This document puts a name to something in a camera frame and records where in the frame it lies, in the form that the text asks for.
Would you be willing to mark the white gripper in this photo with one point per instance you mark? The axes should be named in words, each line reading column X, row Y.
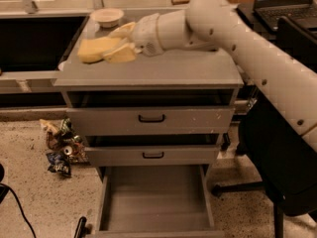
column 145, row 34

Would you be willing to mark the yellow sponge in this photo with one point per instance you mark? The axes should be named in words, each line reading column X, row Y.
column 91, row 50

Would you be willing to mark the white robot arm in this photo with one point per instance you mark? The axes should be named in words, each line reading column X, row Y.
column 289, row 85

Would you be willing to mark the grey top drawer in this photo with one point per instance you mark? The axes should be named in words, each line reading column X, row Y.
column 150, row 112

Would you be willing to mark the grey drawer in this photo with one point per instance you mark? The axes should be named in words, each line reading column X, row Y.
column 152, row 150
column 155, row 202
column 150, row 112

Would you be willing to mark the grey drawer cabinet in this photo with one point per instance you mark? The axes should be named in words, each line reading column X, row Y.
column 173, row 70

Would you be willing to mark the grey middle drawer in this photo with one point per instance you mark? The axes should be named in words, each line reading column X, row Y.
column 152, row 150

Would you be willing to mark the grey bottom drawer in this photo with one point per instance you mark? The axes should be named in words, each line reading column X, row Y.
column 155, row 202

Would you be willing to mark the white bowl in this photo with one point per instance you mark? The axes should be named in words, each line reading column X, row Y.
column 107, row 17

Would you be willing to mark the pile of snack wrappers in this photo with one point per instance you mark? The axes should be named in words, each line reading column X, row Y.
column 64, row 138

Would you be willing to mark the blue snack bag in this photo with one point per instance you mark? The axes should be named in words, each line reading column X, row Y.
column 59, row 163

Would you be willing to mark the black laptop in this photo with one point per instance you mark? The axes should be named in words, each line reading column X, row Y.
column 302, row 11

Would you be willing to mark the black office chair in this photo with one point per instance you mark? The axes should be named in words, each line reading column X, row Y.
column 285, row 162

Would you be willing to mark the black handle bottom edge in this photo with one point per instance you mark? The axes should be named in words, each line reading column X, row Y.
column 80, row 230

